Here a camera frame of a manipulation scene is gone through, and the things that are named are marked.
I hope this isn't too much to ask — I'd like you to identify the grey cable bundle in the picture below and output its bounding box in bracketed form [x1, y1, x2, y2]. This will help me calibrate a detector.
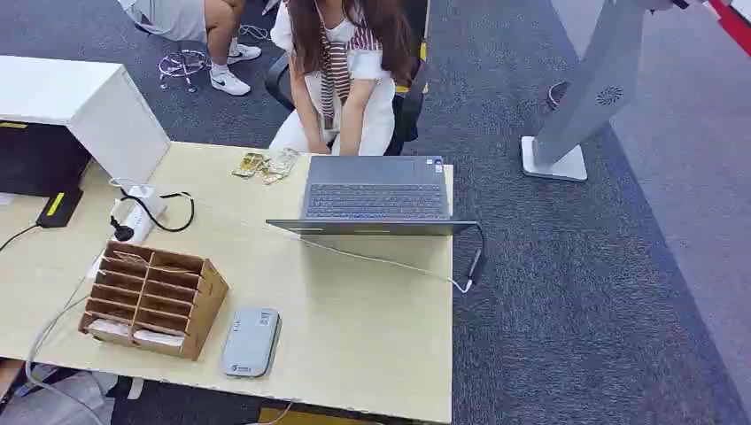
[23, 258, 108, 425]

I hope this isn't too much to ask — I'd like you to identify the black cable with plug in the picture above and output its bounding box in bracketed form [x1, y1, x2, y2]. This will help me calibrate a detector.
[109, 189, 197, 243]

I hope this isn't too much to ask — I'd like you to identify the grey stand with white base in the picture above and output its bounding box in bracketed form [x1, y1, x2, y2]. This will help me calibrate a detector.
[520, 0, 694, 183]

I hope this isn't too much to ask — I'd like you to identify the seated person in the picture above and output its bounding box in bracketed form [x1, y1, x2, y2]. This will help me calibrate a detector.
[268, 0, 432, 158]

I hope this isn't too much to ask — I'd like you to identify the black box under cabinet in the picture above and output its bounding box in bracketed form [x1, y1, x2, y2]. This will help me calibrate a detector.
[0, 120, 94, 199]

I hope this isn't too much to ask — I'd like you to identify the black power brick cord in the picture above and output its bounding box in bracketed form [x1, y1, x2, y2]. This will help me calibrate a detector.
[0, 223, 40, 254]

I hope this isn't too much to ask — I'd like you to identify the pale printed card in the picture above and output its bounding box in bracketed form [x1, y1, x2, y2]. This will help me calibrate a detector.
[270, 147, 301, 177]

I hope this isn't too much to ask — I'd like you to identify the red strip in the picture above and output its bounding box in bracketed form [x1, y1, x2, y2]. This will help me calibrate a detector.
[706, 0, 751, 58]

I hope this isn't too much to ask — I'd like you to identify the white card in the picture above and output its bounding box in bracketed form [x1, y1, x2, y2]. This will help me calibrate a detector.
[88, 319, 131, 340]
[133, 328, 187, 349]

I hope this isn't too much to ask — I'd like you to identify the black office chair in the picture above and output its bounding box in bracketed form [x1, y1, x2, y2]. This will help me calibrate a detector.
[264, 0, 433, 158]

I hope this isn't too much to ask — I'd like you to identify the person with white sneakers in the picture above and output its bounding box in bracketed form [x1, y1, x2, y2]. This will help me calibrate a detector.
[117, 0, 263, 97]

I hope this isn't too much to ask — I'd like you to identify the white floor cable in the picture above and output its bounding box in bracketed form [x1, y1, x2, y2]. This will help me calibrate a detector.
[236, 22, 275, 43]

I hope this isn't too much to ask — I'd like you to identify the black adapter cable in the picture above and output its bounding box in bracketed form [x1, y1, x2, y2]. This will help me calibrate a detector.
[452, 220, 489, 290]

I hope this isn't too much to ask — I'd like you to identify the grey flat card reader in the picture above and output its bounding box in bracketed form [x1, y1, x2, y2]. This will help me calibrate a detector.
[220, 305, 283, 380]

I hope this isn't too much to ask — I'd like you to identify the thin white cable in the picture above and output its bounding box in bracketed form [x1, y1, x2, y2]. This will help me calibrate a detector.
[190, 197, 474, 295]

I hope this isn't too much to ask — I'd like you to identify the white cabinet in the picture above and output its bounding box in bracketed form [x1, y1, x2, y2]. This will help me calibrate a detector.
[0, 55, 172, 187]

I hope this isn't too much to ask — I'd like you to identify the grey bag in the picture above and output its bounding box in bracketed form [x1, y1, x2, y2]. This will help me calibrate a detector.
[0, 369, 120, 425]

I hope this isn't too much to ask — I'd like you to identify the chrome star chair base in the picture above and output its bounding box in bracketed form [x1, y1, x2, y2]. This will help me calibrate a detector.
[158, 49, 212, 95]

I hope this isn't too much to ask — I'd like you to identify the grey laptop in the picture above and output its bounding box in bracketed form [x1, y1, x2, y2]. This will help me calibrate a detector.
[265, 154, 480, 238]

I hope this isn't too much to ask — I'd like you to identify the black power brick yellow label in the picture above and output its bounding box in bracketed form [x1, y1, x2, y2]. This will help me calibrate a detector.
[35, 185, 85, 230]

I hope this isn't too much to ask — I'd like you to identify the white power strip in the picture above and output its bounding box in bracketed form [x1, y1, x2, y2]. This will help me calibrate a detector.
[110, 183, 169, 247]

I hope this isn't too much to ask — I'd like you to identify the black round floor object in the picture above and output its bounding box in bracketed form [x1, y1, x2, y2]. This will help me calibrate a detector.
[546, 80, 571, 112]

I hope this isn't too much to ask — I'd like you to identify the wooden card sorting box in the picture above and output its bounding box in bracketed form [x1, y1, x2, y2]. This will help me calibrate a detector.
[77, 239, 230, 362]

